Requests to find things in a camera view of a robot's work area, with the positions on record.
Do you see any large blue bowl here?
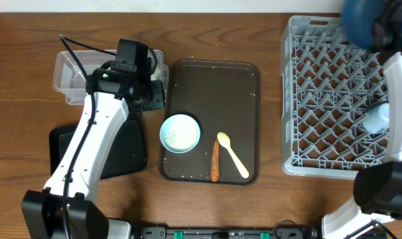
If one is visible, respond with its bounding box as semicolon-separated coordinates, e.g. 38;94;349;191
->
341;0;387;50

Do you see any light blue cup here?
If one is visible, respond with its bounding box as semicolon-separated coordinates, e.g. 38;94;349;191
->
362;103;389;134

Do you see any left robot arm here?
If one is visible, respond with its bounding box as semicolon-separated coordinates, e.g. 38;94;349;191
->
21;39;165;238

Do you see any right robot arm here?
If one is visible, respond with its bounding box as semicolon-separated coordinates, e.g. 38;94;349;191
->
312;0;402;239

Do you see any grey dishwasher rack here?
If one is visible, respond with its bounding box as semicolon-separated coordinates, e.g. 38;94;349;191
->
281;15;389;180

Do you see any clear plastic bin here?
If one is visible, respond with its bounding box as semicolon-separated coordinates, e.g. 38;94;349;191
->
52;49;168;105

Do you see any small bowl with rice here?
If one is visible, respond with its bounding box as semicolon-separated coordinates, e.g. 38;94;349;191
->
159;114;201;154

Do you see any black bin lid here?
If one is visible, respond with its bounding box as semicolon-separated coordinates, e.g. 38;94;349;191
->
49;113;147;179

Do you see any dark brown serving tray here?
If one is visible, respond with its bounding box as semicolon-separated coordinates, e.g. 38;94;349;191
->
159;60;261;185

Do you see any pale yellow spoon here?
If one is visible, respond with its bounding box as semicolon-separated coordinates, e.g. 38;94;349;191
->
217;132;249;179

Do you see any orange carrot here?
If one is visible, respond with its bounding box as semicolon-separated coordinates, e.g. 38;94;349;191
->
210;139;220;183

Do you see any black rail at table edge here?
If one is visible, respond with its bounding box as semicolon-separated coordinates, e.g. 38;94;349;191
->
104;217;387;239

